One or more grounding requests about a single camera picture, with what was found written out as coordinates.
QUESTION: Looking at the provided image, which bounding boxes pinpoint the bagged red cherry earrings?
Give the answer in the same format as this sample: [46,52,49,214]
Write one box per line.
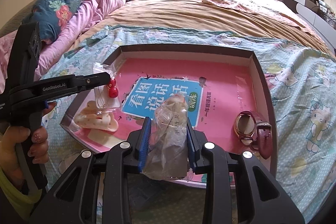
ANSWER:
[93,63,121,110]

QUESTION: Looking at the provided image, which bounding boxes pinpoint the maroon strap wristwatch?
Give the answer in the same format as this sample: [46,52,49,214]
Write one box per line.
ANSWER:
[233,110,273,159]

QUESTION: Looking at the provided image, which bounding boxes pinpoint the clear bag dark hairpiece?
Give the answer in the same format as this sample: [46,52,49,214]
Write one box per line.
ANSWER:
[142,93,189,180]

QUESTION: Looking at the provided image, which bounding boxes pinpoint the blue small box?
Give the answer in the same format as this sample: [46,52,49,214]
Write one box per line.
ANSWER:
[128,177,167,210]

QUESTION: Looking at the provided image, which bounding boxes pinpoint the person left hand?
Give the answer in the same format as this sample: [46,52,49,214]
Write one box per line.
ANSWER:
[1,117,49,189]

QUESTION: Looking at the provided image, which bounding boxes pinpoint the green yellow trousers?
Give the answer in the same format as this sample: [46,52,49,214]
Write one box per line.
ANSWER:
[1,169,42,221]

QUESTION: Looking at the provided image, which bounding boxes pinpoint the dark floral pillow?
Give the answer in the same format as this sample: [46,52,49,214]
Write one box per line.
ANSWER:
[22,0,81,44]

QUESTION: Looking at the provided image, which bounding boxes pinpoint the pink quilt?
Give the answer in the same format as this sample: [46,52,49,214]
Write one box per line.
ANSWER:
[0,0,132,93]

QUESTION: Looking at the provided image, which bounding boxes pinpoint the pink Chinese workbook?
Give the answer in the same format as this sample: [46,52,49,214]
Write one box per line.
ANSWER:
[76,59,256,180]

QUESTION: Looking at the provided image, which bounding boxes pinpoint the dark cardboard tray box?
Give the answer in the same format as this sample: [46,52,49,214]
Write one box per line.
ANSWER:
[61,44,277,188]

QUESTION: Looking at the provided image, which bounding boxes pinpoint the hello kitty blue bedsheet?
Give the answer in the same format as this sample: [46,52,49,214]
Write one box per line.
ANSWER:
[46,26,335,222]

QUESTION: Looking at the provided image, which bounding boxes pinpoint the tan bed blanket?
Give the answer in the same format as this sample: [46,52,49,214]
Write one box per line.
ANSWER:
[70,0,334,56]

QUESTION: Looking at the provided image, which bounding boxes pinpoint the pink thin blanket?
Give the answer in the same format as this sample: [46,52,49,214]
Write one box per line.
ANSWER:
[202,0,306,28]

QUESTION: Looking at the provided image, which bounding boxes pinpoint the white grey vanity desk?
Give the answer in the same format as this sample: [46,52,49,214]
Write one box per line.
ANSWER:
[283,0,335,53]

